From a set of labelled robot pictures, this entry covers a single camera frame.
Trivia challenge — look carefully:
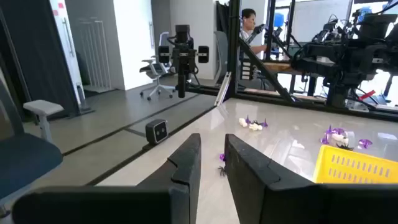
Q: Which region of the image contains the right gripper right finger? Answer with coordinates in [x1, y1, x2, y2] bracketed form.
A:
[224, 133, 326, 224]

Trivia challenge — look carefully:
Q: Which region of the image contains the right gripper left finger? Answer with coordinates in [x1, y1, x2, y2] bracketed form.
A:
[136, 133, 202, 224]

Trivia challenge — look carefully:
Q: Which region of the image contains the yellow plastic basket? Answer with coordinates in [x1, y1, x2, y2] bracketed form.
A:
[312, 144, 398, 185]

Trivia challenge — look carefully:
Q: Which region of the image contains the white grey office chair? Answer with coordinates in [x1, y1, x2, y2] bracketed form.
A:
[139, 30, 177, 101]

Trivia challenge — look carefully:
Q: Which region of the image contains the wooden workbench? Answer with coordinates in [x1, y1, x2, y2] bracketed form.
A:
[262, 61, 301, 75]

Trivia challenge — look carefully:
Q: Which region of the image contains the black device with side boxes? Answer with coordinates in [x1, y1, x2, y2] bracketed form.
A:
[157, 24, 210, 99]

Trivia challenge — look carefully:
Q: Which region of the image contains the red strip label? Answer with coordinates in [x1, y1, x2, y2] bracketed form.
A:
[358, 89, 377, 101]

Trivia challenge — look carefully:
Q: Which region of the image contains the person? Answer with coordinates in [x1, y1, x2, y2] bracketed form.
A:
[239, 8, 269, 60]

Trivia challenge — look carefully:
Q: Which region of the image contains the white barred gate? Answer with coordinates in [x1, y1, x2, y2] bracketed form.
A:
[76, 19, 113, 93]

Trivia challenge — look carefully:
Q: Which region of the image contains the blue office chair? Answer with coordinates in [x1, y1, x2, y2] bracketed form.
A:
[0, 77, 65, 218]

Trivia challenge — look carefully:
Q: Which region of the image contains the white door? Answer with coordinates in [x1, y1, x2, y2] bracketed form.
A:
[49, 0, 86, 110]

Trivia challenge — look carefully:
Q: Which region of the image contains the small black table camera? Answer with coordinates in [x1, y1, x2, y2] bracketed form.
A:
[145, 118, 169, 146]

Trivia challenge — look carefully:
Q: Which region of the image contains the silver metal rail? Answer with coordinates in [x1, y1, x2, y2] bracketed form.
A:
[213, 71, 233, 107]

